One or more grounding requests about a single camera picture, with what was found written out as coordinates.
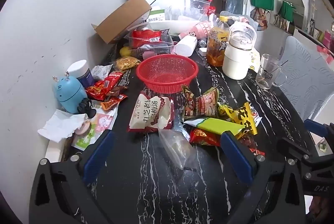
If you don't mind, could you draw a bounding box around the glass cartoon mug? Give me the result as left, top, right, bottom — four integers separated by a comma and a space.
255, 54, 287, 90

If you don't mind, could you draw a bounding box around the grey leaf chair cushion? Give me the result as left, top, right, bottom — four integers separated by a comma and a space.
276, 36, 333, 120

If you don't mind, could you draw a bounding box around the crumpled white tissue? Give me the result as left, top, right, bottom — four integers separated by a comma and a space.
37, 109, 88, 143

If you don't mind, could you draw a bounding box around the yellow lemon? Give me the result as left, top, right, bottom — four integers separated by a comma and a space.
119, 46, 132, 57

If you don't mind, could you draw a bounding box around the red plastic basket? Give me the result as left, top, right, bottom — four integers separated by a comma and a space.
136, 54, 199, 94

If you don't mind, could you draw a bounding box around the peanut snack bag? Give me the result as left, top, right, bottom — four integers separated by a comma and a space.
182, 85, 219, 120

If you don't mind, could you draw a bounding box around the red packets pile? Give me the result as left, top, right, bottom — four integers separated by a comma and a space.
85, 71, 127, 111

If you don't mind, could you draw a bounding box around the white cylinder roll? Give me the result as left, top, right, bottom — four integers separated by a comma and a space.
174, 35, 197, 57

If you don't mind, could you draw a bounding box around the lime green white pouch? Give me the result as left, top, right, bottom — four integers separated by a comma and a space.
184, 117, 245, 136

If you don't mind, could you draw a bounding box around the clear plastic zip bag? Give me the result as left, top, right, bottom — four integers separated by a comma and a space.
158, 129, 197, 170

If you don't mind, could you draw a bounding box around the pink panda paper cup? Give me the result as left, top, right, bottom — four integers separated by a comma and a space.
178, 21, 213, 39

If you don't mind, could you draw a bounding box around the red bag in tray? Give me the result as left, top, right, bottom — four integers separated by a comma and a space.
130, 29, 161, 48

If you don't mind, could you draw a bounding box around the white maroon snack bag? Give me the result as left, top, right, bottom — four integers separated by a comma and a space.
128, 92, 174, 133

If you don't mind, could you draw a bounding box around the orange drink bottle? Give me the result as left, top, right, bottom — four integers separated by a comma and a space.
206, 16, 229, 67

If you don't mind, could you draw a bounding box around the cardboard box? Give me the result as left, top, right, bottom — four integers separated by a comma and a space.
92, 0, 152, 44

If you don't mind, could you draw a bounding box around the white cap blue jar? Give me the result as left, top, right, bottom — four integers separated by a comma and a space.
67, 59, 95, 88

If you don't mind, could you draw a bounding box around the clear plastic tray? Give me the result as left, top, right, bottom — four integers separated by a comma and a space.
128, 29, 175, 60

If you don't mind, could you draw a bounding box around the yellow black snack bag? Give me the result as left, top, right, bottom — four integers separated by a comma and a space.
217, 102, 262, 139

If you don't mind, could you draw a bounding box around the yellow snack clear bag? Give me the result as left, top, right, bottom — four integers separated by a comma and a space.
114, 56, 140, 71

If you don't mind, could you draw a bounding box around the red orange snack packet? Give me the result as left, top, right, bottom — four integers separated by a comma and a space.
189, 128, 221, 146

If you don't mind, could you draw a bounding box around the blue robot figure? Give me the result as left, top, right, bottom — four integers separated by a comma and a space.
53, 72, 87, 114

